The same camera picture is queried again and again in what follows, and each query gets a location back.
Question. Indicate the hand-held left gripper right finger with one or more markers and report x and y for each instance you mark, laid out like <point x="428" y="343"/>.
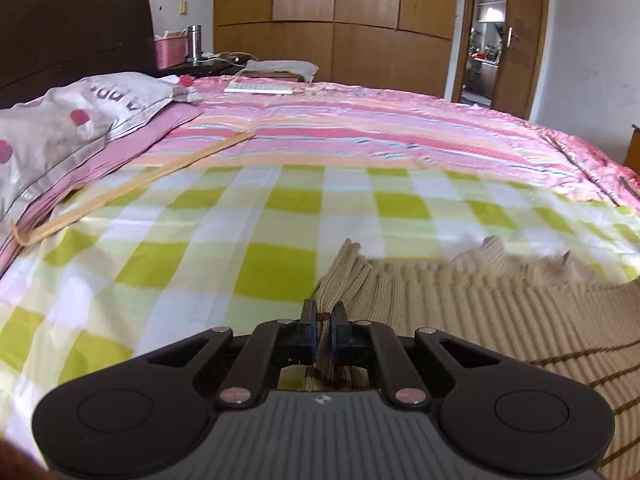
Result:
<point x="338" y="334"/>

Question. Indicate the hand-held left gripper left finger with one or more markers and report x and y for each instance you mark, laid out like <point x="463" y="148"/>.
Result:
<point x="310" y="332"/>

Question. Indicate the beige brown-striped knit sweater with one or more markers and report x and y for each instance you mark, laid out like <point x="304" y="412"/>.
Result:
<point x="475" y="310"/>

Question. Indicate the green checked bed sheet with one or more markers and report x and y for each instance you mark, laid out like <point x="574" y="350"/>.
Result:
<point x="200" y="240"/>

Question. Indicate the pink striped quilt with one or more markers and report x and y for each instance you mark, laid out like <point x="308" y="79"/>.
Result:
<point x="375" y="125"/>

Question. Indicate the white book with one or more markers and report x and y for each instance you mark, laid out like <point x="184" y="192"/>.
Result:
<point x="260" y="88"/>

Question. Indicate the folded grey cloth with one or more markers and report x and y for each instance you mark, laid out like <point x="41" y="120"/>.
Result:
<point x="280" y="67"/>

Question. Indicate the dark nightstand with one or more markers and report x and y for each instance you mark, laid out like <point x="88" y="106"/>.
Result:
<point x="200" y="69"/>

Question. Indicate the steel thermos bottle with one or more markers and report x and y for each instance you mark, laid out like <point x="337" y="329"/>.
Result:
<point x="194" y="45"/>

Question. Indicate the pink plastic basket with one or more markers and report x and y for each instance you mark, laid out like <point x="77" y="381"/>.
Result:
<point x="170" y="52"/>

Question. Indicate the wooden wardrobe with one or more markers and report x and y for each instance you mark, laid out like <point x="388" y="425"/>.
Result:
<point x="350" y="20"/>

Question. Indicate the grey pillow with pink dots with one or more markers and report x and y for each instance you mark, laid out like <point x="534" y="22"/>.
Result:
<point x="60" y="125"/>

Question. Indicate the wooden door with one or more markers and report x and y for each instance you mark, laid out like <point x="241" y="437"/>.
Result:
<point x="520" y="60"/>

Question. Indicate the dark wooden headboard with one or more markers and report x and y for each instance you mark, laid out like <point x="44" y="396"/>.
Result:
<point x="75" y="25"/>

